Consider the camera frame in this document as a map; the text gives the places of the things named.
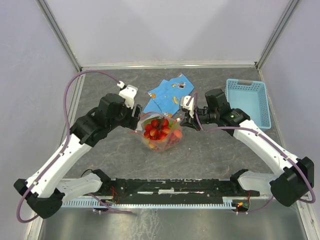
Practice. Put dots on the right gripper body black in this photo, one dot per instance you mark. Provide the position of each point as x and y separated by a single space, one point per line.
194 121

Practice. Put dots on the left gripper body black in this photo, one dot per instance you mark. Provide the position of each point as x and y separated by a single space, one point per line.
126 119

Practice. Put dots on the red berry cluster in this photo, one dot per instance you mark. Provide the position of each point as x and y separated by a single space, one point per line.
157 128

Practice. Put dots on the clear zip bag orange zipper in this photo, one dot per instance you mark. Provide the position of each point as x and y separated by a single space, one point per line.
172 139

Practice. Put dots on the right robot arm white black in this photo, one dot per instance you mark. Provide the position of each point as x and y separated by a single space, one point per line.
291 178

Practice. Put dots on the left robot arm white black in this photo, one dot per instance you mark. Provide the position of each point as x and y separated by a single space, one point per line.
44 191

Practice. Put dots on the blue cartoon print cloth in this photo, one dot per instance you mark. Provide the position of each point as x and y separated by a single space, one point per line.
165 99

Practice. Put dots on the blue plastic basket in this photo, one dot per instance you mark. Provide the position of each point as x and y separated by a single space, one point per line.
251 97

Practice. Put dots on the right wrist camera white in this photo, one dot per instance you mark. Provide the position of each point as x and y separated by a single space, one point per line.
187 105

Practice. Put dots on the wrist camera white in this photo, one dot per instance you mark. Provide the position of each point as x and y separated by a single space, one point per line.
128 92
187 105

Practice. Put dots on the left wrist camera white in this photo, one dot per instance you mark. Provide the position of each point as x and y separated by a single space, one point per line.
128 92

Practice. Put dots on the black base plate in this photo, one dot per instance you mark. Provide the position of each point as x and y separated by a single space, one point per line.
160 192

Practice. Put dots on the aluminium frame rail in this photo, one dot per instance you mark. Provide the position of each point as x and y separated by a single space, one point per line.
171 65

